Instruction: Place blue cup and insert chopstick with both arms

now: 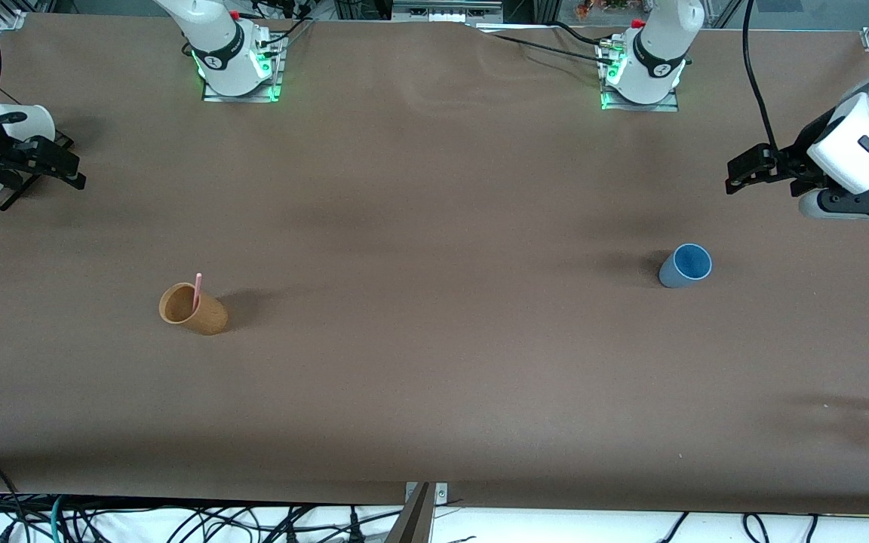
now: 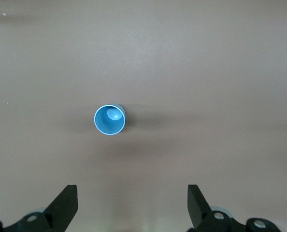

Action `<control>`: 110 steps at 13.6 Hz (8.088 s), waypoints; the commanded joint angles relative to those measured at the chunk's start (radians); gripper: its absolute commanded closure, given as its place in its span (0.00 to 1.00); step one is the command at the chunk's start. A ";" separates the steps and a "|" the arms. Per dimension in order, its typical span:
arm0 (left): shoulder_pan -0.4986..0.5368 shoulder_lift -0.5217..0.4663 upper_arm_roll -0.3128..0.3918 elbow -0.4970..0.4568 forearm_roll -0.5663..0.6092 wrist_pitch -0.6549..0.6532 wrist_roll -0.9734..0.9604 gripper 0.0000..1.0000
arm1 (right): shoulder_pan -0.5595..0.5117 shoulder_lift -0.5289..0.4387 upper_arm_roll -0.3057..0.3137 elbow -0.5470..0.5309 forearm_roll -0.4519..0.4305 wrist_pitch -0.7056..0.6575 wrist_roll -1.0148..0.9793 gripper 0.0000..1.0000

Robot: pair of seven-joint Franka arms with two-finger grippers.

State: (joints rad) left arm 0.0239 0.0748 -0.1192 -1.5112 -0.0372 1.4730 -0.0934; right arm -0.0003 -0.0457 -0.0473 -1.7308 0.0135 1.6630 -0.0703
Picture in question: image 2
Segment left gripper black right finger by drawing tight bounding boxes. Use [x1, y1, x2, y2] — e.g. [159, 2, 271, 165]
[187, 184, 280, 232]

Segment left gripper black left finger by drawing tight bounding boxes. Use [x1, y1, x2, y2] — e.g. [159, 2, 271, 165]
[0, 184, 79, 232]

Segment blue plastic cup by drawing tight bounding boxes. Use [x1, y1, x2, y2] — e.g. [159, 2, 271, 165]
[93, 103, 128, 135]

